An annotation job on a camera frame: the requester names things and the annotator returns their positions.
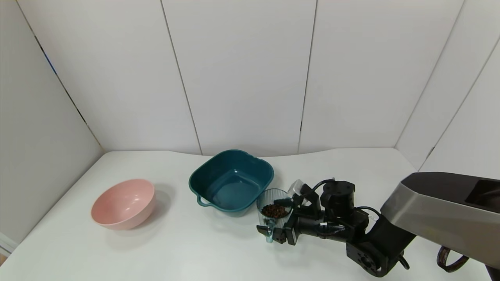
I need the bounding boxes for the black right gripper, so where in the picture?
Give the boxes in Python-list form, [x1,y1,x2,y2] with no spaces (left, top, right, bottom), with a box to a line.
[256,195,326,245]

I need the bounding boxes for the black cable with white label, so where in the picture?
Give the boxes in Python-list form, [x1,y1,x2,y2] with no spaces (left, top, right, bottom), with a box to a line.
[355,206,382,219]

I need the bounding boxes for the pink round bowl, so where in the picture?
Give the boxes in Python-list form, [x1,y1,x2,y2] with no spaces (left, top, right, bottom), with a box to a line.
[91,179,157,231]

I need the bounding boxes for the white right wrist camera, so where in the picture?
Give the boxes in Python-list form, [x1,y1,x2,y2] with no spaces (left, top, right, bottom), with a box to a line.
[288,179,313,199]

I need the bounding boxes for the dark teal square basin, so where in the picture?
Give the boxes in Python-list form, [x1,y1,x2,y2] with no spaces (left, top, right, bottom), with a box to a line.
[188,149,275,214]

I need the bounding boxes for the brown coffee beans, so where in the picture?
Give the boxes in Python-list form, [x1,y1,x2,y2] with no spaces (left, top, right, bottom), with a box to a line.
[261,203,289,219]

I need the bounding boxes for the black camera cable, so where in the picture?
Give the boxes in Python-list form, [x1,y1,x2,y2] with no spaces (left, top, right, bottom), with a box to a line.
[311,178,337,192]

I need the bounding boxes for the ribbed transparent blue cup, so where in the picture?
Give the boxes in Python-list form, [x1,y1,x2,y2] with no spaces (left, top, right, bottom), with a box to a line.
[256,189,293,243]

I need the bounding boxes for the dark braided cable loop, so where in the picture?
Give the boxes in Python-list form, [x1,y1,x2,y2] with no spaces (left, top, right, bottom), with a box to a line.
[437,246,469,273]

